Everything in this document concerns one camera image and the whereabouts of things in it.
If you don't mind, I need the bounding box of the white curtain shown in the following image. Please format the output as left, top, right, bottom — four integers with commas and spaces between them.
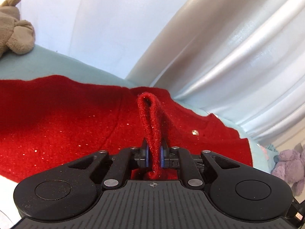
20, 0, 305, 146

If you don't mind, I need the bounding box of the beige curtain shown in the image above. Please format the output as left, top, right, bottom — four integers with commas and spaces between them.
125, 0, 301, 87

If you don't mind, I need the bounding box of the red knit sweater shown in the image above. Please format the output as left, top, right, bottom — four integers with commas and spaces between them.
0, 75, 253, 183

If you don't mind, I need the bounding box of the purple plush toy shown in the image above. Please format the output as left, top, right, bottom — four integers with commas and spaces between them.
271, 144, 305, 196

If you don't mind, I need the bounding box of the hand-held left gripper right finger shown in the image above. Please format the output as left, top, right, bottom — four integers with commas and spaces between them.
160, 139, 241, 188

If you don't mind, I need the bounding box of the brown plush toy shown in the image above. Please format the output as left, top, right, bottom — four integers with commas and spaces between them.
0, 0, 36, 58

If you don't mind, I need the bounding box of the light blue mushroom print bedsheet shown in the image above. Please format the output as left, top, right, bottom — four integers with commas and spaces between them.
0, 45, 277, 225

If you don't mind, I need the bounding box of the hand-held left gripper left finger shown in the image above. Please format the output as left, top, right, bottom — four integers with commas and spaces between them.
68, 138, 150, 188

